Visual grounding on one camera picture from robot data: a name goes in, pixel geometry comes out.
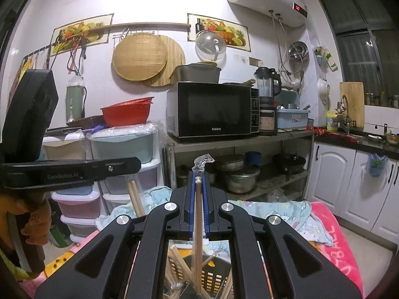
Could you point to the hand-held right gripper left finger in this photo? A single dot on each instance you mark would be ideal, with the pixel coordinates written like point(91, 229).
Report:
point(190, 205)

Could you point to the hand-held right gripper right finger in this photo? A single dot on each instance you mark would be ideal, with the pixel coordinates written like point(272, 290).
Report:
point(205, 205)

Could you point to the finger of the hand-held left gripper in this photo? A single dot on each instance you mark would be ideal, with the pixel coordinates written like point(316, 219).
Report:
point(78, 173)

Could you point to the long wooden chopstick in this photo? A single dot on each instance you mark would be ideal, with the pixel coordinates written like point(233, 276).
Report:
point(132, 197)
point(139, 197)
point(198, 224)

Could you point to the clear plastic wrapper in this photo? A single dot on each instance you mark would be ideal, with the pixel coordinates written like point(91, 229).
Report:
point(202, 163)

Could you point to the bundle of wooden chopsticks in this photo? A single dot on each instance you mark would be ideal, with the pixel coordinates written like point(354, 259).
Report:
point(177, 268)

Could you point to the black plastic utensil basket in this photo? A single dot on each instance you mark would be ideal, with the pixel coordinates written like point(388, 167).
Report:
point(215, 275)

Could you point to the person's left hand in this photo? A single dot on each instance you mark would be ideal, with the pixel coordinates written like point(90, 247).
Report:
point(34, 208)

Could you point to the white plastic drawer cabinet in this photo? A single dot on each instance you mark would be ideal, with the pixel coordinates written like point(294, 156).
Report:
point(124, 149)
point(65, 149)

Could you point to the steel cooking pot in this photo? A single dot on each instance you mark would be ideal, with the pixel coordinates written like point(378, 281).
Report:
point(230, 162)
point(241, 180)

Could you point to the green hanging bottle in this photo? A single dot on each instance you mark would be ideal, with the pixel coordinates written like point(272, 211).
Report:
point(74, 99)

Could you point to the dark flat tray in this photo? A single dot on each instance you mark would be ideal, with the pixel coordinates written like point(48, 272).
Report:
point(85, 121)

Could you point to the blue container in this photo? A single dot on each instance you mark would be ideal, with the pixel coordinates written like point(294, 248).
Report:
point(253, 158)

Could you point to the metal shelf rack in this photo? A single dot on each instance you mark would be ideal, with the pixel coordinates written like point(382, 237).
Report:
point(237, 141)

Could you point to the light blue printed blanket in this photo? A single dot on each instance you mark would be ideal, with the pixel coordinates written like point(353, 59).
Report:
point(280, 215)

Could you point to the red plastic basin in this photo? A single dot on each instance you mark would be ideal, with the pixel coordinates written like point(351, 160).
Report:
point(127, 113)

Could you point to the dark wok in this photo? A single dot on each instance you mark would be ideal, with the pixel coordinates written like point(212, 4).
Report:
point(290, 163)

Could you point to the black microwave oven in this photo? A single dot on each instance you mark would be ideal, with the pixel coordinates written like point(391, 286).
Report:
point(215, 109)

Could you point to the person's green jacket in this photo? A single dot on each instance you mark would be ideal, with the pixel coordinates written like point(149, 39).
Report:
point(7, 271)

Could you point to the light blue dish box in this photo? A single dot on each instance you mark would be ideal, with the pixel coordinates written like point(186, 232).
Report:
point(291, 120)

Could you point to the black blender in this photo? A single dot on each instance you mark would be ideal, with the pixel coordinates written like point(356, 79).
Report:
point(266, 99)

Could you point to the round wooden boards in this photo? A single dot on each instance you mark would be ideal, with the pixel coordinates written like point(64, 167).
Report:
point(138, 56)

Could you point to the white kitchen cabinets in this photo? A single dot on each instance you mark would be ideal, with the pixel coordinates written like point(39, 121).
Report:
point(333, 177)

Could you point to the grey plastic bin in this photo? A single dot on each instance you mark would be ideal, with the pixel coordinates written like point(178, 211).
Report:
point(194, 74)

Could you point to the pink printed blanket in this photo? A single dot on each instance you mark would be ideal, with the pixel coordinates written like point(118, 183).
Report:
point(339, 239)

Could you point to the wooden rolling pin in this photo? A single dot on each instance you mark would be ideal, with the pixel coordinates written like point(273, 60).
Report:
point(140, 26)

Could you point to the round wooden board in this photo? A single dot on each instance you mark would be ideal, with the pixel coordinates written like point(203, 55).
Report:
point(174, 65)

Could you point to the yellow detergent bottle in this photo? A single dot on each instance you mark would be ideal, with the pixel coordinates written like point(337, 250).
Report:
point(332, 123)

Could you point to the clear dome cover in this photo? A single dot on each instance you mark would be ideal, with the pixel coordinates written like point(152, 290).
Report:
point(210, 45)

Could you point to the metal faucet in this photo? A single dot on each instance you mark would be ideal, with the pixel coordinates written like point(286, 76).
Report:
point(343, 118)

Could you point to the hanging white bowl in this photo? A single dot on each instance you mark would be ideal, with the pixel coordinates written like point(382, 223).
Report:
point(323, 88)

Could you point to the blue plastic bag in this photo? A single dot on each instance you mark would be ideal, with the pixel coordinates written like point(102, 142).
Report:
point(375, 165)

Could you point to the hanging steel colander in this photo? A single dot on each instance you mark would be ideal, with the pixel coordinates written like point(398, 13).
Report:
point(297, 51)

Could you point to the wooden cutting board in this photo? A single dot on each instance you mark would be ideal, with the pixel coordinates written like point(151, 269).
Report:
point(352, 99)

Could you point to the small counter bowl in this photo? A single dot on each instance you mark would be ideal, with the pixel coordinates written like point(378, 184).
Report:
point(392, 138)

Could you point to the row of glass jars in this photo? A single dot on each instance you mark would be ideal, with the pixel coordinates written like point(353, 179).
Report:
point(382, 99)

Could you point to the dark framed window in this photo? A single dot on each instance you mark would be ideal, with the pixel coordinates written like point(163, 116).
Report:
point(364, 37)

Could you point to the fruit wall poster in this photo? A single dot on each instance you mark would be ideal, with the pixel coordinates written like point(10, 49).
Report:
point(81, 34)
point(237, 34)

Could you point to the wall outlet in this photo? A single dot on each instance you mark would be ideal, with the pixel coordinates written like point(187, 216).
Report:
point(255, 61)

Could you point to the wall-mounted small holder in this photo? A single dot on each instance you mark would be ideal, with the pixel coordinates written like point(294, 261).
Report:
point(324, 59)

